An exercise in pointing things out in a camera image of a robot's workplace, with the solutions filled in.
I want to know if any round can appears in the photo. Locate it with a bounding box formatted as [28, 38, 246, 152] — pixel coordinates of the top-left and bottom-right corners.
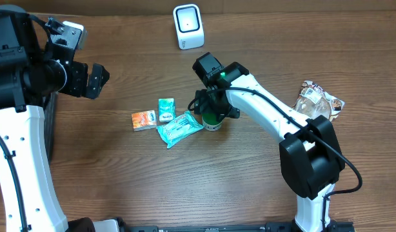
[202, 113, 222, 131]

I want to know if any small green white packet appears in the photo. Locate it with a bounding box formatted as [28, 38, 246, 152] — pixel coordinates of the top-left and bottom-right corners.
[159, 98, 175, 122]

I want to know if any teal wet wipes pack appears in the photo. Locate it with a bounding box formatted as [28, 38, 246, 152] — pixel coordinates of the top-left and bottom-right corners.
[157, 111, 204, 149]

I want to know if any orange packet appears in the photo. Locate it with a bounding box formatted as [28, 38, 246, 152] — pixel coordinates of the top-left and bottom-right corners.
[132, 110, 157, 131]

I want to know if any brown white snack bag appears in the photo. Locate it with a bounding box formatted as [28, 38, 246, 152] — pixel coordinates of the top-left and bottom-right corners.
[292, 81, 345, 121]

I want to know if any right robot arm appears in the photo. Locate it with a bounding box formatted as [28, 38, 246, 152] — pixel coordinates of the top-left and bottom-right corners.
[188, 53, 354, 231]

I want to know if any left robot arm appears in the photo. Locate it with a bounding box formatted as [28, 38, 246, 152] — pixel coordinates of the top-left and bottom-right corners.
[0, 5, 111, 231]

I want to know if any white barcode scanner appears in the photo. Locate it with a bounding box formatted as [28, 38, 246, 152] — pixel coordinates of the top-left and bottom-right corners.
[173, 4, 204, 50]

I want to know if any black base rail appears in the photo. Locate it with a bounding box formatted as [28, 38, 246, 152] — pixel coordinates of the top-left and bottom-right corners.
[67, 217, 355, 232]

